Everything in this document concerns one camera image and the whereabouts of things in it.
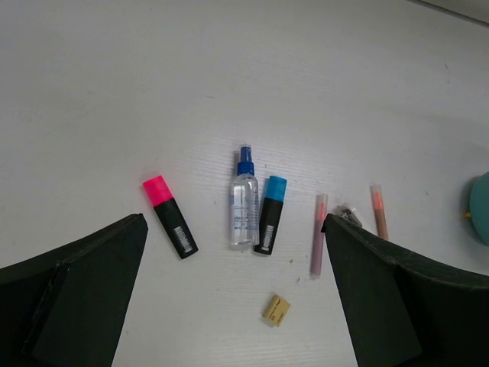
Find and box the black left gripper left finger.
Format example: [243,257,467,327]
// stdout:
[1,214,148,366]

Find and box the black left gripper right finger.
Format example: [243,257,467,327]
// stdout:
[322,214,488,366]

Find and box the tan rectangular eraser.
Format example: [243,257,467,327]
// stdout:
[262,294,290,327]

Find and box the teal round divided organizer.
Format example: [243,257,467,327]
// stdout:
[464,172,489,246]

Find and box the pink and black highlighter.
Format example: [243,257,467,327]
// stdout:
[142,176,199,259]

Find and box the blue and black highlighter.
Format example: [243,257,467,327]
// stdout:
[254,176,287,255]

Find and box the clear spray bottle blue cap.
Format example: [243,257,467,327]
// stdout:
[230,145,260,246]

